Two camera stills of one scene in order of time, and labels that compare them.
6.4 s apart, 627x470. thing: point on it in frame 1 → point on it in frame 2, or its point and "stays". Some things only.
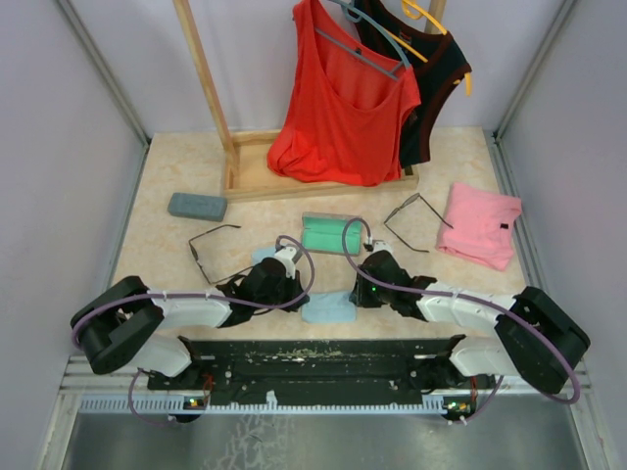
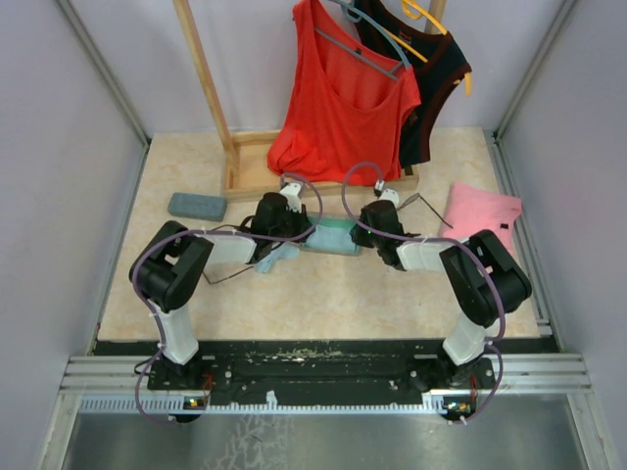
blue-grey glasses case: (198, 206) stays
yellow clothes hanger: (414, 12) stays
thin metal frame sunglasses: (404, 204) stays
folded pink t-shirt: (479, 225) stays
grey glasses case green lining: (324, 233) stays
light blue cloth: (323, 307) → (332, 238)
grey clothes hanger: (355, 17) stays
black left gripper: (296, 289) → (303, 221)
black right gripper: (361, 297) → (359, 236)
